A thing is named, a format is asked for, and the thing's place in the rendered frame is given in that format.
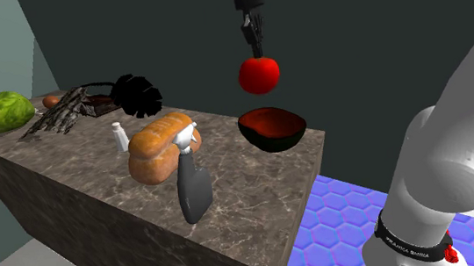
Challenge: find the black bristle brush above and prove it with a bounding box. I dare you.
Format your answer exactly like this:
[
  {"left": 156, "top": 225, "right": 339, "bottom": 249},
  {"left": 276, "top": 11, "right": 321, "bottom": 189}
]
[{"left": 78, "top": 71, "right": 166, "bottom": 125}]

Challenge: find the red tomato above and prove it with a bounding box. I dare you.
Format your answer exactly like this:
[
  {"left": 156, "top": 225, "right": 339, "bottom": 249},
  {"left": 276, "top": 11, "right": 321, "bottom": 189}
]
[{"left": 237, "top": 54, "right": 283, "bottom": 97}]

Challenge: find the white salt shaker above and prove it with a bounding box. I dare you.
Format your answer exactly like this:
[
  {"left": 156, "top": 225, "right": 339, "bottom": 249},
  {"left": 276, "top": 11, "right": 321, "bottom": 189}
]
[{"left": 110, "top": 119, "right": 131, "bottom": 154}]

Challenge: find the green lettuce head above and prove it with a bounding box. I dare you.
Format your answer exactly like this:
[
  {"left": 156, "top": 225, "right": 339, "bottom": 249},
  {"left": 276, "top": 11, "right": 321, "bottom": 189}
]
[{"left": 0, "top": 88, "right": 39, "bottom": 136}]

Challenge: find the brown egg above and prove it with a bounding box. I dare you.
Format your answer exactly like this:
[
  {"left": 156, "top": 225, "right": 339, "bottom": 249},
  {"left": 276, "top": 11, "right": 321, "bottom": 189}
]
[{"left": 41, "top": 94, "right": 61, "bottom": 111}]

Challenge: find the dark bowl with red inside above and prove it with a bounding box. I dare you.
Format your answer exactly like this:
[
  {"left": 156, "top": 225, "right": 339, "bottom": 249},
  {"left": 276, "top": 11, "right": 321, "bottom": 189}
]
[{"left": 236, "top": 104, "right": 310, "bottom": 156}]

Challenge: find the blue hexagon patterned robot stand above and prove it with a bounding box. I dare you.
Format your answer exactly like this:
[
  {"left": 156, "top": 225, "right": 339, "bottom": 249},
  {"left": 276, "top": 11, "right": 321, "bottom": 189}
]
[{"left": 271, "top": 160, "right": 474, "bottom": 266}]

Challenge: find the brown bread loaf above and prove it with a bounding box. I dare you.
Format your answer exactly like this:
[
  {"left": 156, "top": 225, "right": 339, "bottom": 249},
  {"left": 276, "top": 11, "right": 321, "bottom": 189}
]
[{"left": 124, "top": 110, "right": 206, "bottom": 188}]

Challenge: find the grey spray bottle white nozzle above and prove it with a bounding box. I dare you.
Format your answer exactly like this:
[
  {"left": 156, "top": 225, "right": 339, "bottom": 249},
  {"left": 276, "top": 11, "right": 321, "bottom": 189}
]
[{"left": 169, "top": 120, "right": 217, "bottom": 227}]

